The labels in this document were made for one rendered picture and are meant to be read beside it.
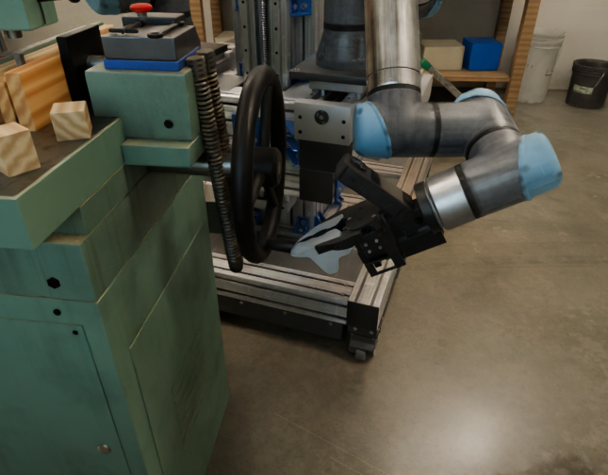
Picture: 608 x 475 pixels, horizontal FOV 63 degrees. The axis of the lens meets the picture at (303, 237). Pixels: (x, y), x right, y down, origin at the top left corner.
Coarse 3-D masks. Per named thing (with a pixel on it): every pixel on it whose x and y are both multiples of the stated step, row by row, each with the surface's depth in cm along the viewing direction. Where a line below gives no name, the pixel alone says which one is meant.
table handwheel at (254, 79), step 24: (264, 72) 66; (240, 96) 62; (264, 96) 72; (240, 120) 60; (264, 120) 72; (240, 144) 60; (264, 144) 73; (168, 168) 74; (192, 168) 74; (240, 168) 60; (264, 168) 71; (240, 192) 61; (240, 216) 62; (264, 216) 84; (240, 240) 65; (264, 240) 78
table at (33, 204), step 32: (96, 128) 62; (64, 160) 54; (96, 160) 60; (128, 160) 67; (160, 160) 66; (192, 160) 67; (0, 192) 48; (32, 192) 49; (64, 192) 54; (0, 224) 49; (32, 224) 49
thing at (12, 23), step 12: (0, 0) 62; (12, 0) 62; (24, 0) 62; (36, 0) 65; (0, 12) 63; (12, 12) 63; (24, 12) 63; (36, 12) 65; (48, 12) 67; (0, 24) 64; (12, 24) 64; (24, 24) 64; (36, 24) 65; (48, 24) 67; (12, 36) 67
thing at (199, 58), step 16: (208, 48) 68; (192, 64) 64; (208, 64) 68; (208, 80) 69; (208, 96) 67; (208, 112) 68; (208, 128) 69; (224, 128) 74; (208, 144) 70; (224, 144) 75; (208, 160) 72; (224, 176) 74; (224, 192) 75; (224, 208) 77; (224, 224) 78; (224, 240) 81; (240, 256) 84
